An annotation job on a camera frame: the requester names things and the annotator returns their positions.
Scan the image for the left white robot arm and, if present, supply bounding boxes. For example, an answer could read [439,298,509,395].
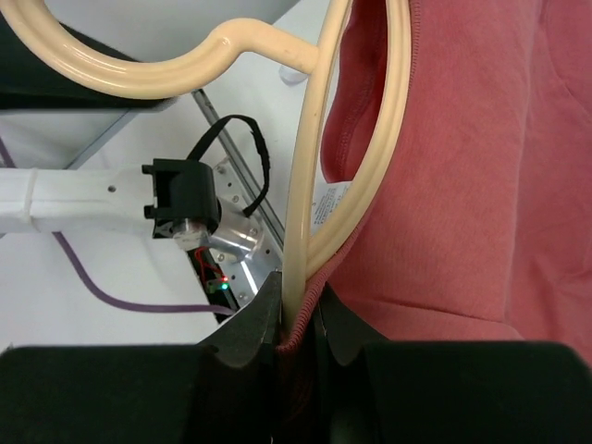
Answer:
[1,116,270,259]

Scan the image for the peach plastic hanger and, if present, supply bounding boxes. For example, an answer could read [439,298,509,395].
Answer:
[1,1,412,330]

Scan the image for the red t shirt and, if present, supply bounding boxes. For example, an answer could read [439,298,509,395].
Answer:
[277,1,591,419]

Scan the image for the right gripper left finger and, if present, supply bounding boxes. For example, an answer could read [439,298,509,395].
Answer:
[1,272,281,443]

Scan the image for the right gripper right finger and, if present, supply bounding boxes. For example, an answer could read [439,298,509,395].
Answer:
[314,288,591,443]

